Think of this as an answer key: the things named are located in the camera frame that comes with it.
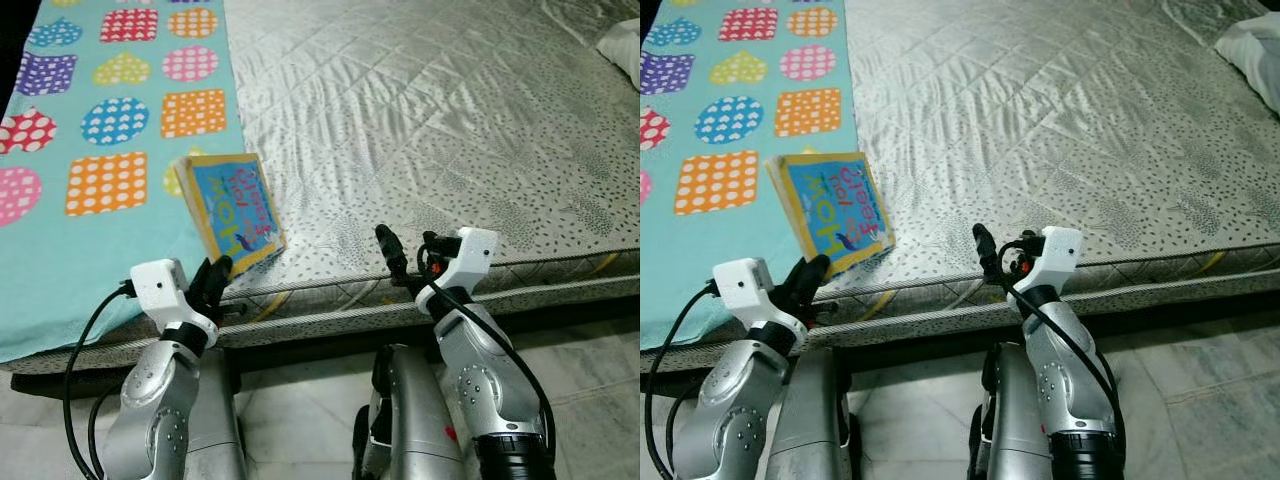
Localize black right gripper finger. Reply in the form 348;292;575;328
376;224;411;291
973;223;1006;283

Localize blue yellow children's book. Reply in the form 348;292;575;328
765;151;896;279
172;153;288;279

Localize teal patterned blanket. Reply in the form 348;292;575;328
0;0;251;363
640;0;871;351

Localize white pillow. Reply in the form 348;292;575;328
597;18;641;86
1215;15;1280;111

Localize left robot leg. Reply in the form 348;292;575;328
180;345;249;480
765;345;861;480

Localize robot leg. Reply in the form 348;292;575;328
352;345;469;480
180;345;249;480
765;345;861;480
965;342;1056;480

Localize grey quilted mattress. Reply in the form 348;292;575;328
10;0;641;376
650;0;1280;371

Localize right robot leg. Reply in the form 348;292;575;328
965;342;1056;480
352;345;469;480

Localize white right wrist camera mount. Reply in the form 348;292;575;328
415;227;499;309
1020;226;1086;301

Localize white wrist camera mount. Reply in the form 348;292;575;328
712;257;806;336
1020;226;1086;301
130;258;219;336
415;227;499;309

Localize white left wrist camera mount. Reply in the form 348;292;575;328
130;258;219;336
712;257;806;336

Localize dark bed frame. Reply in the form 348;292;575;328
10;290;641;401
650;290;1280;401

